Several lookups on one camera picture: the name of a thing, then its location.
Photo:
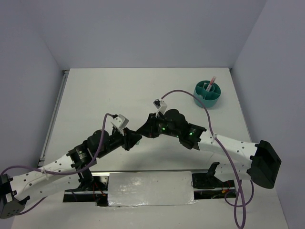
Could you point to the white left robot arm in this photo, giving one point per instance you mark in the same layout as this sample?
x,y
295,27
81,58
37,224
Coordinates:
x,y
71,171

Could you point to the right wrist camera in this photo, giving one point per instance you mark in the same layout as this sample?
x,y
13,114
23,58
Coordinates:
x,y
161,107

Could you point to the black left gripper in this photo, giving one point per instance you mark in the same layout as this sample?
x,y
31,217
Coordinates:
x,y
130,137

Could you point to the teal round divided container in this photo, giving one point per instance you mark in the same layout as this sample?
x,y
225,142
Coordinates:
x,y
212,96

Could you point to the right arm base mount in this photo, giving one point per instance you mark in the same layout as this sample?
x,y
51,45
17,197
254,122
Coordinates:
x,y
207,186

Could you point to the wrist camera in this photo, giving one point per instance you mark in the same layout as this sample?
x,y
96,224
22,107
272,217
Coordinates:
x,y
161,107
119,122

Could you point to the silver foil cover plate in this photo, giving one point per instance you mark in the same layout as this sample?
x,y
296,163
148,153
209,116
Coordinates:
x,y
150,189

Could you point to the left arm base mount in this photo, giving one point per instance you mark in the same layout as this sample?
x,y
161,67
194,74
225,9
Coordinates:
x,y
96,192

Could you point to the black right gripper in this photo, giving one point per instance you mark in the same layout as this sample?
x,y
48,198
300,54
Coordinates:
x,y
148,129

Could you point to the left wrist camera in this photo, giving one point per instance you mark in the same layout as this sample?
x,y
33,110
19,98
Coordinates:
x,y
119,122

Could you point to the pink pen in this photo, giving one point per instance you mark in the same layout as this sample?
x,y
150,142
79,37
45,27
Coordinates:
x,y
211,84

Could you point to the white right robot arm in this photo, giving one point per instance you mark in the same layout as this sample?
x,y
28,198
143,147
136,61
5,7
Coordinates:
x,y
257,162

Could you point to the aluminium table edge rail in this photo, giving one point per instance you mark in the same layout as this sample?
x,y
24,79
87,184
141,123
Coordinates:
x,y
53,119

